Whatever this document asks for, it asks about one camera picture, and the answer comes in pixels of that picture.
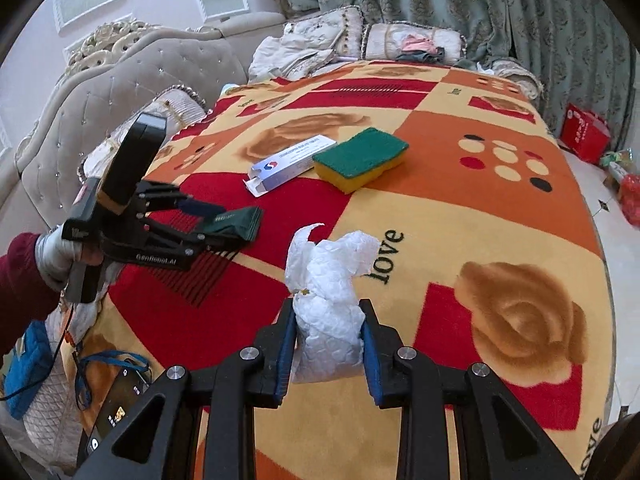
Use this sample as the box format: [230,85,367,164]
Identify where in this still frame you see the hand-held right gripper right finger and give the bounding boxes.
[357,299,578,480]

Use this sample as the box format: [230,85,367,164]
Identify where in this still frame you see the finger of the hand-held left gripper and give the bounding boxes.
[135,182,223,221]
[144,217,247,257]

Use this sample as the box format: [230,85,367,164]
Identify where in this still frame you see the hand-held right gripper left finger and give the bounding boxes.
[75,299,300,480]

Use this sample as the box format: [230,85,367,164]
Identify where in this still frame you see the dark green packet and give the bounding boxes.
[202,206,265,253]

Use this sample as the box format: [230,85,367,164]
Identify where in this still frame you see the white tissue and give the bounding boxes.
[285,222,381,386]

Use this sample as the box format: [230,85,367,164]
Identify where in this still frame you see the person's left forearm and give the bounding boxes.
[0,232,61,356]

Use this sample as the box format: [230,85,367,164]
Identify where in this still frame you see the person's left hand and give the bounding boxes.
[35,227,106,291]

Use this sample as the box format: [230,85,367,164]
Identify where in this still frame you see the large striped embroidered cushion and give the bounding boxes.
[77,85,208,186]

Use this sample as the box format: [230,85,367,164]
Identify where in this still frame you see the long white cardboard box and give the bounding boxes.
[245,135,341,198]

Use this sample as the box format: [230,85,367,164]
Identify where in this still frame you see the green yellow sponge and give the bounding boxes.
[312,127,410,195]

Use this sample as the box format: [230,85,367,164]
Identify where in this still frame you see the white folded quilt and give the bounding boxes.
[247,35,341,83]

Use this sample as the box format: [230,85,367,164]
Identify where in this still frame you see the black smartphone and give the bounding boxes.
[85,367,156,461]

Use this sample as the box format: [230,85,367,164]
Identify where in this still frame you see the orange red printed blanket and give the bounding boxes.
[80,57,616,480]

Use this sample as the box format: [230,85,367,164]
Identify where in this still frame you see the blue quilted pouch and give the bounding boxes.
[5,320,53,421]

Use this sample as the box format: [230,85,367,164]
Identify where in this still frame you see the white embroidered tasselled cushion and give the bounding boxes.
[282,6,364,61]

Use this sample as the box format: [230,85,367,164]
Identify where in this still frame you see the white quilted sofa cover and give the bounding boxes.
[20,305,101,466]

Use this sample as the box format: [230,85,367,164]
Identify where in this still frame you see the striped cushion with floral panel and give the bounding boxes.
[362,22,468,66]

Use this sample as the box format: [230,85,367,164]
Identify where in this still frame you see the pink cloth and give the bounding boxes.
[400,34,436,53]

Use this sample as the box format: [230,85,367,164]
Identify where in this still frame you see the dark cloth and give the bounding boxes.
[397,47,448,65]

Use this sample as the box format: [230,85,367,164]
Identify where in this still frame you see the red plastic bag on floor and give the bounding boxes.
[619,172,640,226]

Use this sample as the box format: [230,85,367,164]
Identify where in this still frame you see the red gift box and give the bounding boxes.
[559,103,612,165]

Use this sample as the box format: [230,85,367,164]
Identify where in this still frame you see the green packages on floor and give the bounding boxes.
[600,149,636,186]

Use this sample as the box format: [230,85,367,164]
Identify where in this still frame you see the grey green patterned curtain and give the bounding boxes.
[260,0,640,126]

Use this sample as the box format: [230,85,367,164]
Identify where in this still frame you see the blue lanyard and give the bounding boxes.
[75,352,153,411]

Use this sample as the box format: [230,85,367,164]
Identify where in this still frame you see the black cable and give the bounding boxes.
[0,302,76,401]

